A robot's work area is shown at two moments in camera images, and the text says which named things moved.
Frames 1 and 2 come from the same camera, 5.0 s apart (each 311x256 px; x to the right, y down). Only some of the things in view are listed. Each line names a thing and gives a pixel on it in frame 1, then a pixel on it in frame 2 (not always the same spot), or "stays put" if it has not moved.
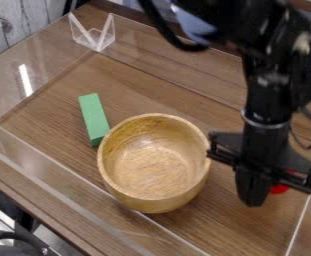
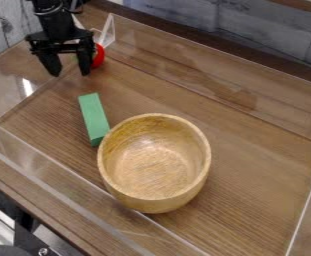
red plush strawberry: (280, 188) to (101, 56)
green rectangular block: (94, 117) stays put
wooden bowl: (154, 161) stays put
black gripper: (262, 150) to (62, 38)
